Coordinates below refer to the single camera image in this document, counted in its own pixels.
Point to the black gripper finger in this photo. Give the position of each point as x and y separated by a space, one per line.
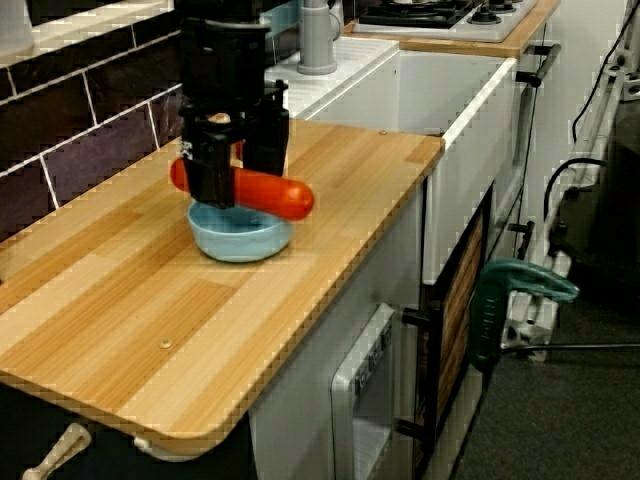
267 140
212 170

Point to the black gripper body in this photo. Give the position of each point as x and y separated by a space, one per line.
220 90

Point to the orange toy sausage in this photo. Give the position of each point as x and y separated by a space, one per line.
280 195

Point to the light blue bowl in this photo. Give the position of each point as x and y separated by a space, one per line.
240 245

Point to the teal plastic bin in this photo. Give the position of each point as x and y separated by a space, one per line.
282 17

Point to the grey toy faucet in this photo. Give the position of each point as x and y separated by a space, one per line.
315 45

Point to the dark tile backsplash panel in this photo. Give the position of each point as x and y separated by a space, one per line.
100 145

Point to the cream shelf ledge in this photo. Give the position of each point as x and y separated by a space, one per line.
100 25

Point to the white toy sink basin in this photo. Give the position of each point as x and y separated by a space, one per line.
450 90

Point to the white toy kitchen cabinet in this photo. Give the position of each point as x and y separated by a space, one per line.
295 380

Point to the wood slat cabinet panel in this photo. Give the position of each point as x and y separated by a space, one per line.
460 310

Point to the grey toy stove top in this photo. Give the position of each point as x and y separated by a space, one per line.
500 27

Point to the grey toy dishwasher door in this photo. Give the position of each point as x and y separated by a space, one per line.
345 400

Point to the green clamp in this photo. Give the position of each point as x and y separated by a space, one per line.
487 320

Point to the dark grey box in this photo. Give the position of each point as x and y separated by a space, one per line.
620 200

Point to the white metal camera stand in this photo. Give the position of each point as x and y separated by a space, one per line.
530 305

